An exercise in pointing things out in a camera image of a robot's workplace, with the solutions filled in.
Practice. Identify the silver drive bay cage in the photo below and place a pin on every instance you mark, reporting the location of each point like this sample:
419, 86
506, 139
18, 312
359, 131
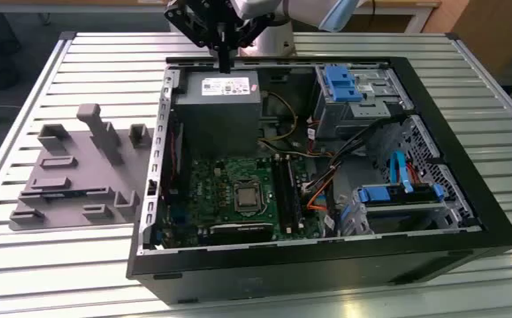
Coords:
366, 112

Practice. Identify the silver CPU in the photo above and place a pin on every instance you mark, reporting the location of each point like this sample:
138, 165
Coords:
247, 197

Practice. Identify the black open PC case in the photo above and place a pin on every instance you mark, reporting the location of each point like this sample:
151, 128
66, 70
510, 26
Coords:
326, 271

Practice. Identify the wooden cabinet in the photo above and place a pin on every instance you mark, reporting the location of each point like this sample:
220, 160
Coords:
490, 30

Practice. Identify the grey parts rack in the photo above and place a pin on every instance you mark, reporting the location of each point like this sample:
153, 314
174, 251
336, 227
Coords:
79, 165

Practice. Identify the thin metal locking lever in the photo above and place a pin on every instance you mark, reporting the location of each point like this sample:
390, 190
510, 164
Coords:
264, 207

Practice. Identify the black graphics card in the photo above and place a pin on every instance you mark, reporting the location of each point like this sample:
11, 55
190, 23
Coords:
238, 232

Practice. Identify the black RAM slot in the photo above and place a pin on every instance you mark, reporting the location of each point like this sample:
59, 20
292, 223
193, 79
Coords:
282, 192
290, 192

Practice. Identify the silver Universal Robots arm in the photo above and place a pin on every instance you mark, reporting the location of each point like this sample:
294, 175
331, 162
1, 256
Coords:
275, 38

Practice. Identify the grey power supply unit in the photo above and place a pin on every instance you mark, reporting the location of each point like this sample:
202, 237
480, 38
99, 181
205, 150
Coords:
220, 126

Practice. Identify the blue drive bay latch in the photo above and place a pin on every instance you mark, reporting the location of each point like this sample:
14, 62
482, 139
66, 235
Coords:
339, 83

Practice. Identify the hard disk in blue carrier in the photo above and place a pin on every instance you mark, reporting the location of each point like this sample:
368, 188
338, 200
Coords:
375, 193

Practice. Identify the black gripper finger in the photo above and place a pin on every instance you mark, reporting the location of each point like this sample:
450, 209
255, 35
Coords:
251, 31
190, 28

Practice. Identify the green motherboard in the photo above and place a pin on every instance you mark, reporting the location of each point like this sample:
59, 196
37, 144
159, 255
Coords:
207, 185

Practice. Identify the RAM stick with label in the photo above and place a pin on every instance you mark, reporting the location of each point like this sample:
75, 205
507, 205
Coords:
61, 194

